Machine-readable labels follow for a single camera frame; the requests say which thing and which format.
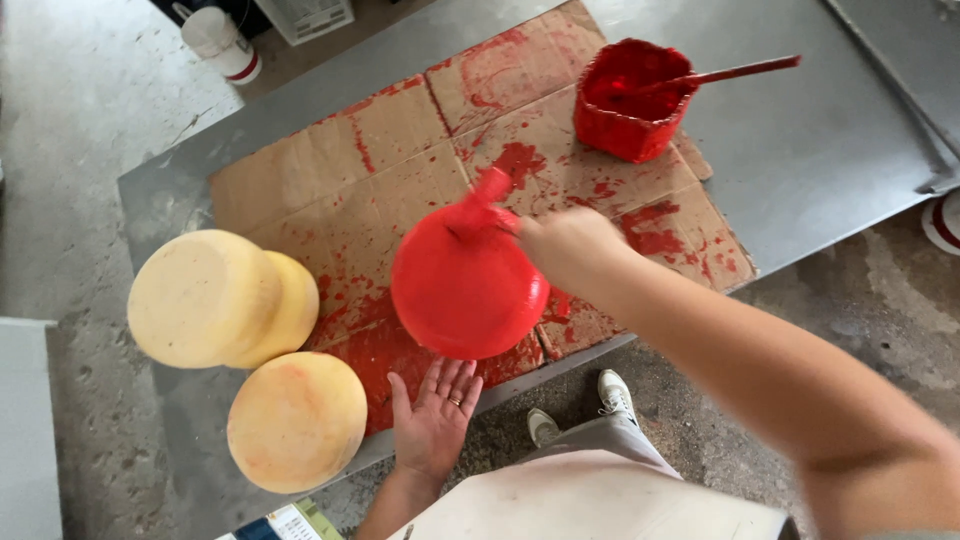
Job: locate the red paint brush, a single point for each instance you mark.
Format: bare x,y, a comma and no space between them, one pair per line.
484,206

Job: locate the printed booklet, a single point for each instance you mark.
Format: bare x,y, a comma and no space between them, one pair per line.
289,523

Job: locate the person's white right shoe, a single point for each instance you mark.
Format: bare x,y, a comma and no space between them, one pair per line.
616,396

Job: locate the person's right fingers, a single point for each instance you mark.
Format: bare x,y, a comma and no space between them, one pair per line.
531,234

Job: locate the red paint container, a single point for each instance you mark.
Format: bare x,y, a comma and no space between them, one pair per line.
626,124

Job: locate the person's grey trousers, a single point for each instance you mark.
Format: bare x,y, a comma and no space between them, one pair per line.
600,442

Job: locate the white bucket with red stripe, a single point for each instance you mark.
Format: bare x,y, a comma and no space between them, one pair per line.
221,45

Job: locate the white grilled appliance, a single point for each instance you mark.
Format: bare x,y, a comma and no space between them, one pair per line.
307,16

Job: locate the white red-striped round container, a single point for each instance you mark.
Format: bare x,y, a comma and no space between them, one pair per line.
945,223

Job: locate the person's left hand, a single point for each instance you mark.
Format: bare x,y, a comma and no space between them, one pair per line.
431,431

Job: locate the red stirring stick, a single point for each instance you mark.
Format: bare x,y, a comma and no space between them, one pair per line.
739,72

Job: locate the paint-stained cardboard sheet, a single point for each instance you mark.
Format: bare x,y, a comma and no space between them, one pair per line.
375,172

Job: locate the white cabinet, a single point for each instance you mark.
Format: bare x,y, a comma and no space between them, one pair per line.
28,435

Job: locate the orange-tinted yellow cheese wheel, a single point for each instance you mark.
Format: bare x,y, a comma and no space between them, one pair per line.
296,424

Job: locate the person's white shoe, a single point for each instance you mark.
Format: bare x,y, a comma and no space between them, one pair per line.
541,427
616,396

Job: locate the person's right hand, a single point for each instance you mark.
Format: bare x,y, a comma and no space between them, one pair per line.
574,247

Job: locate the red coated cheese wheel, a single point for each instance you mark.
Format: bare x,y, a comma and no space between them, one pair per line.
465,300

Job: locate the person's white left shoe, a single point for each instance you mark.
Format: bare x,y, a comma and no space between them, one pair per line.
541,427

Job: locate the person's white apron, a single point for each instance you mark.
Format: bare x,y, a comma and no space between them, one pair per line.
592,502

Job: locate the pale yellow cheese wheel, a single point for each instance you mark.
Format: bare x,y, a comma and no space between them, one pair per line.
294,307
199,300

